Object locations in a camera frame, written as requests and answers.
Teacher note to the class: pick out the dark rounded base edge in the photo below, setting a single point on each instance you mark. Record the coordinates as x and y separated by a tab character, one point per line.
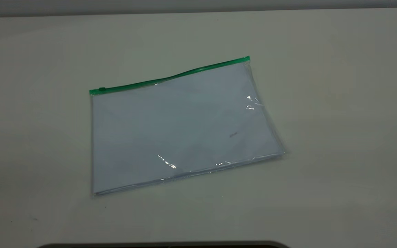
164	245

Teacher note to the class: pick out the clear zip bag green strip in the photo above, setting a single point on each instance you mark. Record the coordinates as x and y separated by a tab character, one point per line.
184	131

